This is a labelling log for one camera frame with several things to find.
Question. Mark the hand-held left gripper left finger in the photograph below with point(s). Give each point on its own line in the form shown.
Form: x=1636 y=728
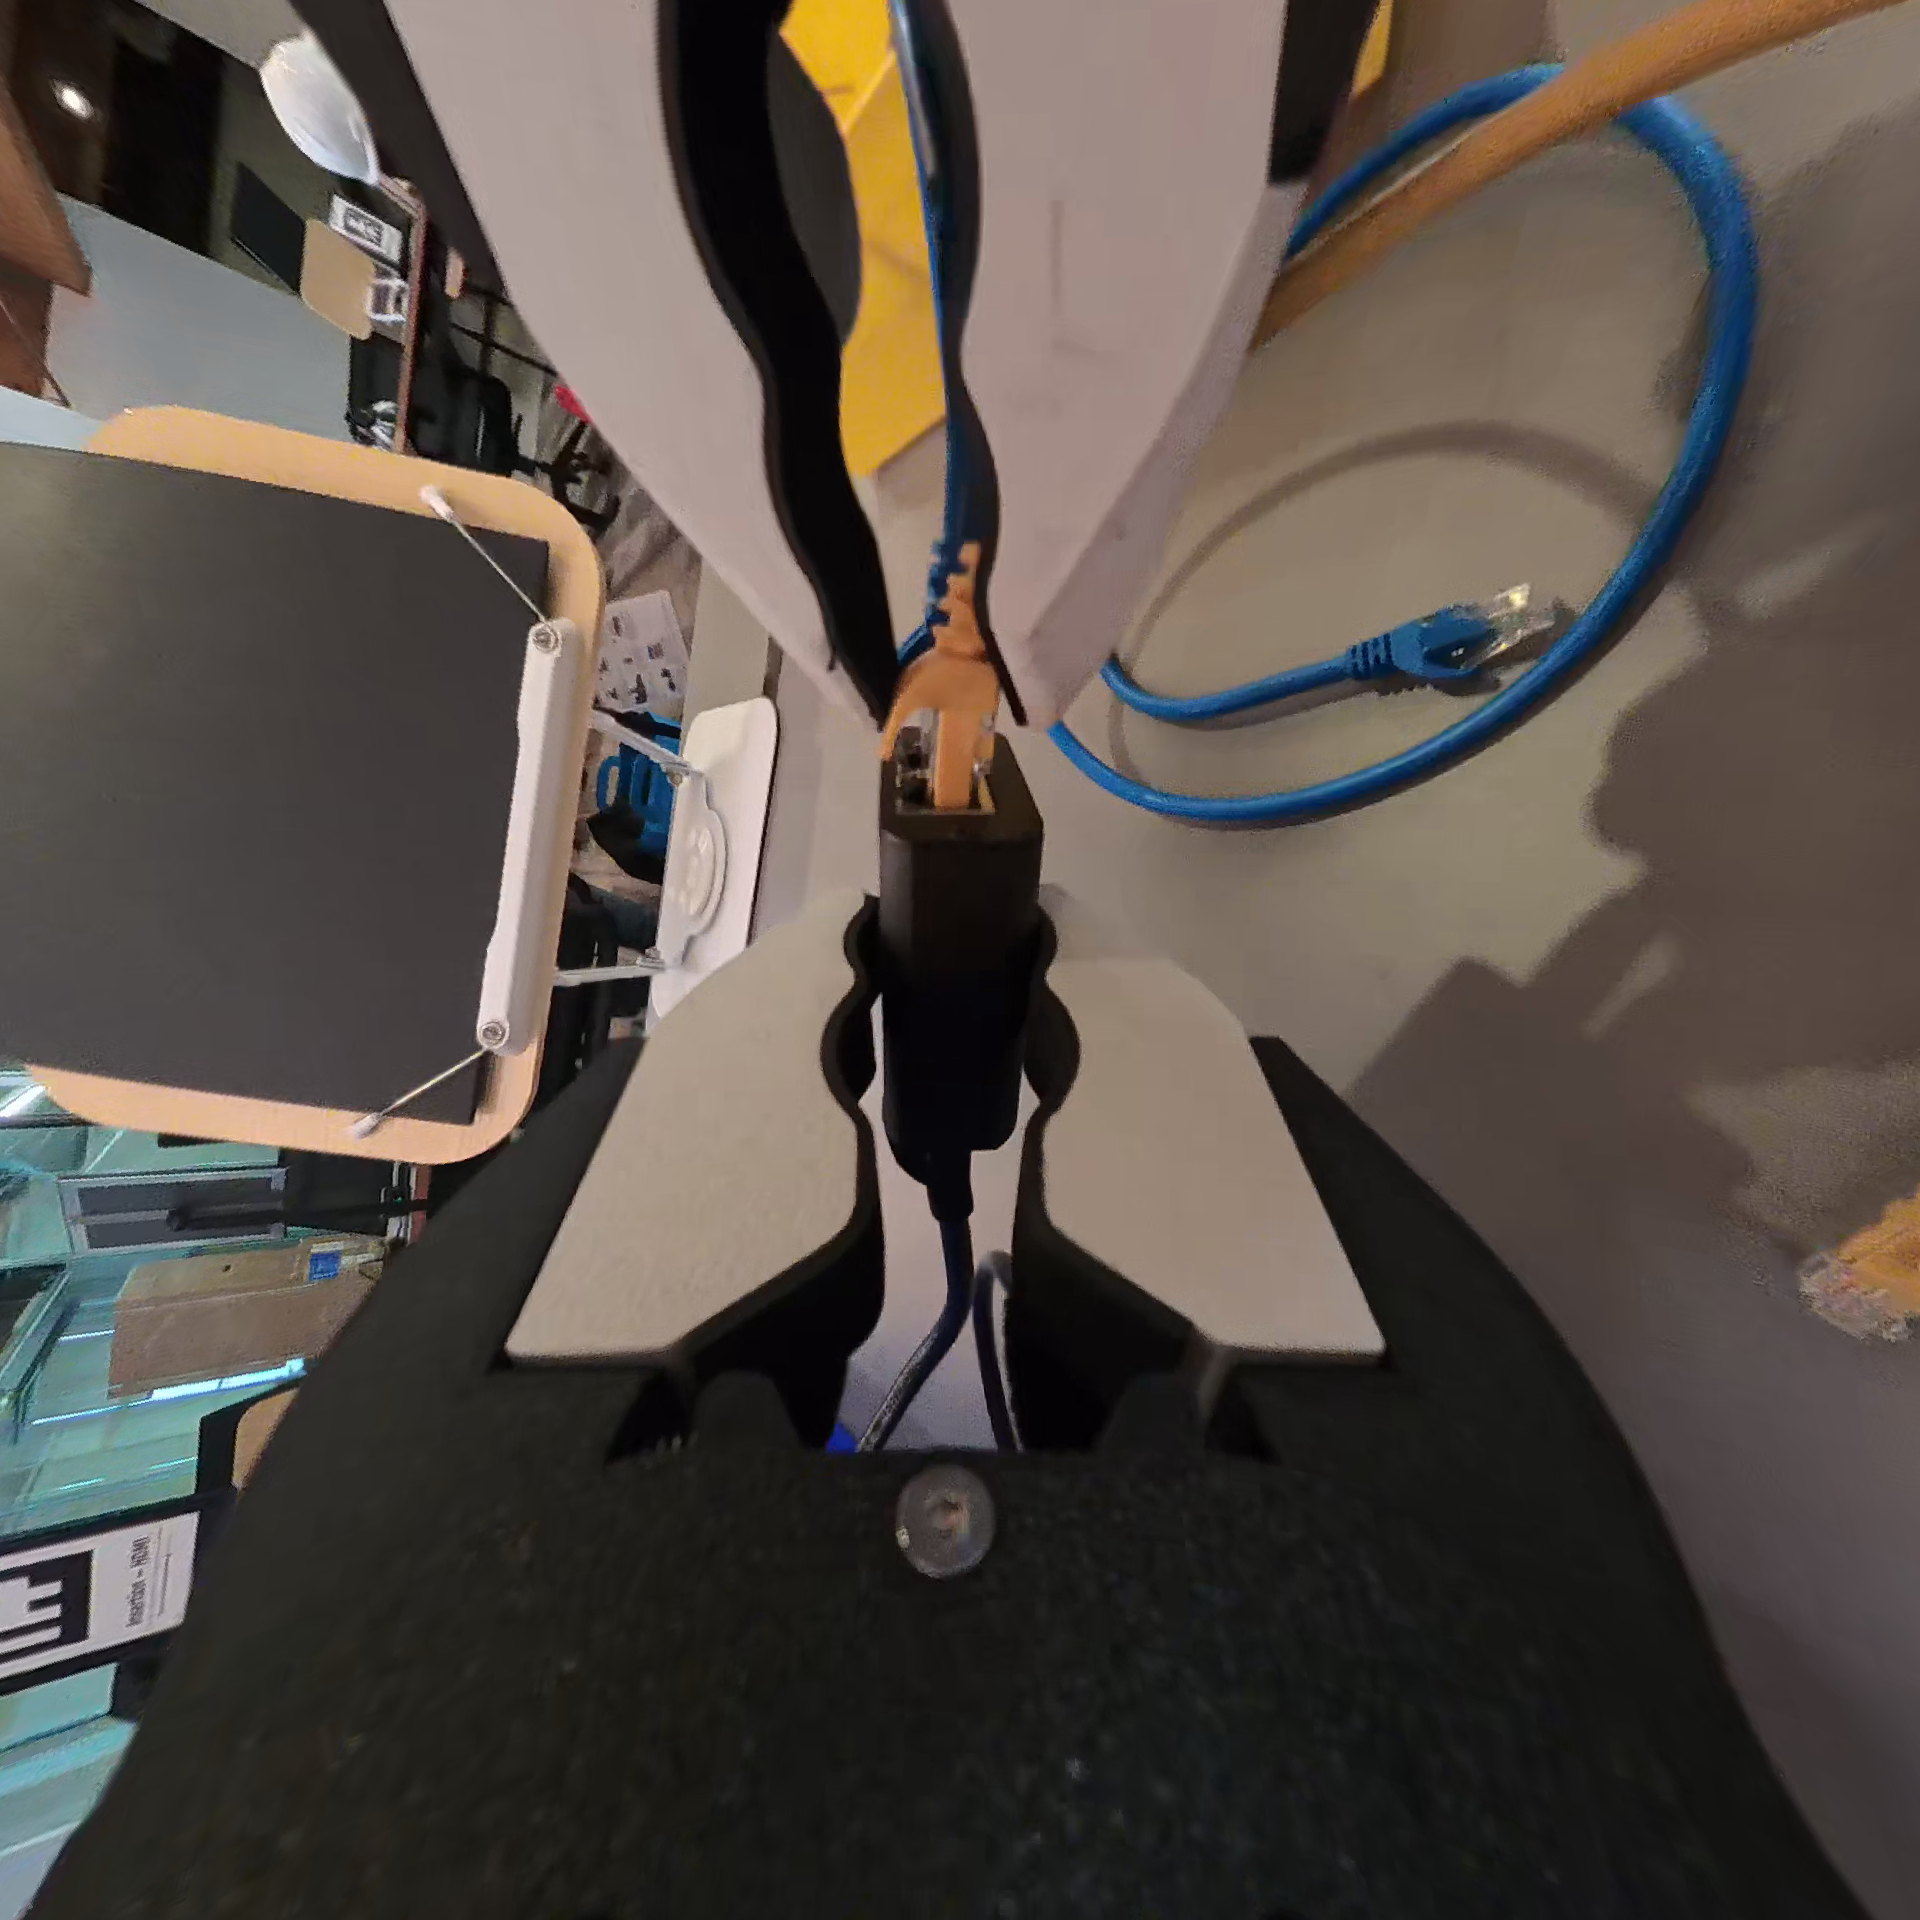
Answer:
x=706 y=1198

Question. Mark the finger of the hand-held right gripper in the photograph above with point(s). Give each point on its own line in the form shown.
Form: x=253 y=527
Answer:
x=573 y=238
x=1093 y=271

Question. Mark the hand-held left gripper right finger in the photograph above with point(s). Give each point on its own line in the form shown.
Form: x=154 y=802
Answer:
x=1207 y=1198

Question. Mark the black ethernet port adapter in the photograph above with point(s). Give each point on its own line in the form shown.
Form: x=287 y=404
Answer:
x=961 y=961

